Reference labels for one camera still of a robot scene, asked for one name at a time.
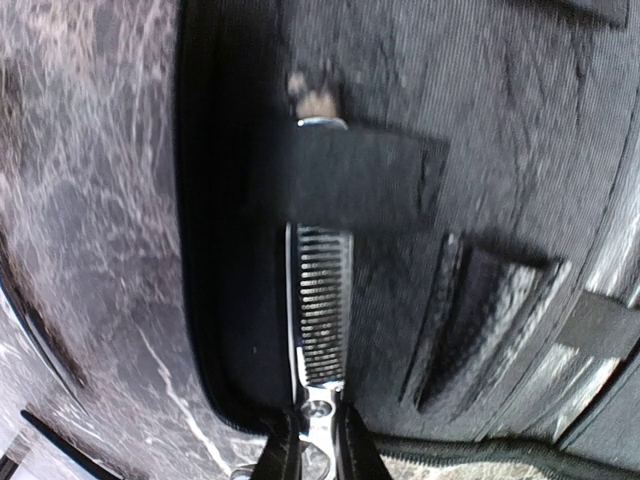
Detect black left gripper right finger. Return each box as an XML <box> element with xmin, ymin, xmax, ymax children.
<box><xmin>337</xmin><ymin>404</ymin><xmax>390</xmax><ymax>480</ymax></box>

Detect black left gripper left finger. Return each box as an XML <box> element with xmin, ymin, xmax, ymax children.
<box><xmin>250</xmin><ymin>410</ymin><xmax>302</xmax><ymax>480</ymax></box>

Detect silver thinning shears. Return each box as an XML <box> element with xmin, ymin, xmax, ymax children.
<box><xmin>229</xmin><ymin>115</ymin><xmax>356</xmax><ymax>480</ymax></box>

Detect black zippered tool case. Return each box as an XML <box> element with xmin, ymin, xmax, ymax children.
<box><xmin>174</xmin><ymin>0</ymin><xmax>640</xmax><ymax>474</ymax></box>

